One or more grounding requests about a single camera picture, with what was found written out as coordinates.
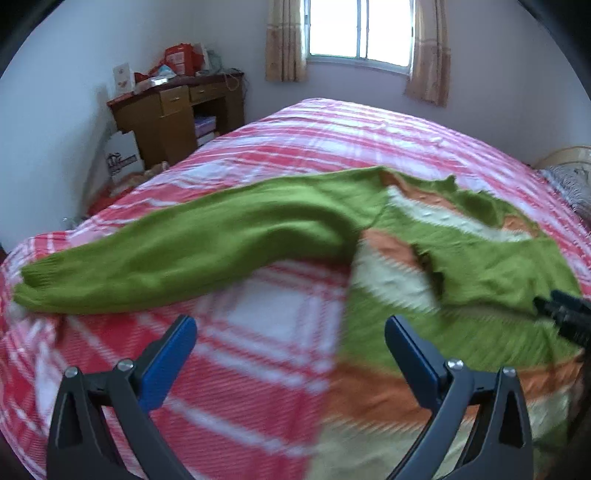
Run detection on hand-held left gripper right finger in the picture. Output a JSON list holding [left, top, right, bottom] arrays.
[[384, 316, 534, 480]]

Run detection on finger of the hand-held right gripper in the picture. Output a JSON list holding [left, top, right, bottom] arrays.
[[533, 297, 591, 348], [549, 290, 591, 311]]

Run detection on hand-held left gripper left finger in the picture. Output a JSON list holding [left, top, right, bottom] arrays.
[[46, 315, 198, 480]]

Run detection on green striped knit sweater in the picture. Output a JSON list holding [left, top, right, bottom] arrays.
[[13, 166, 587, 480]]

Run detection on red plaid bed sheet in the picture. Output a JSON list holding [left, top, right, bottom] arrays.
[[0, 97, 591, 480]]

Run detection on grey striped pillow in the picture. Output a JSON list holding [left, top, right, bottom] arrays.
[[538, 165, 591, 215]]

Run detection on cream wooden headboard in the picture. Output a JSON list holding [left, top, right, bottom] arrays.
[[534, 145, 591, 175]]

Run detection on brown wooden desk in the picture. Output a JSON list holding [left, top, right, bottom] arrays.
[[107, 71, 245, 171]]

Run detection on stack of papers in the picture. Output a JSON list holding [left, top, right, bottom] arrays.
[[194, 115, 218, 139]]

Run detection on beige patterned curtain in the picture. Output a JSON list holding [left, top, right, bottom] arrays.
[[265, 0, 308, 83], [405, 0, 451, 108]]

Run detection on white framed window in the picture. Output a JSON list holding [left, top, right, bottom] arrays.
[[302, 0, 419, 75]]

